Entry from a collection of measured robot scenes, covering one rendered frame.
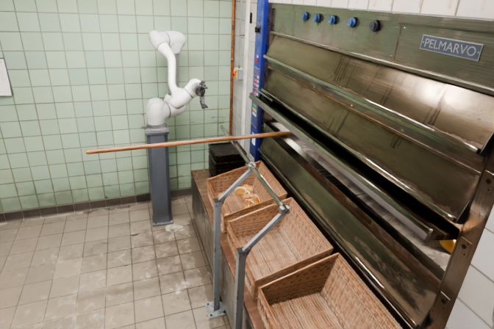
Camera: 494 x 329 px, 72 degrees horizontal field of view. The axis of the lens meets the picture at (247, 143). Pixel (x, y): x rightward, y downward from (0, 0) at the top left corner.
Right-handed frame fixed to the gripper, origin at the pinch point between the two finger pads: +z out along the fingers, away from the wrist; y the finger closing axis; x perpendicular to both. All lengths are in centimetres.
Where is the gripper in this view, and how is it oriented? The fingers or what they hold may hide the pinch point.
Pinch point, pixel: (205, 98)
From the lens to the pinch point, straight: 236.0
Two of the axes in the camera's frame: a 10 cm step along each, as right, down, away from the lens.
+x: -9.4, 0.9, -3.2
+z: 3.3, 3.9, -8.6
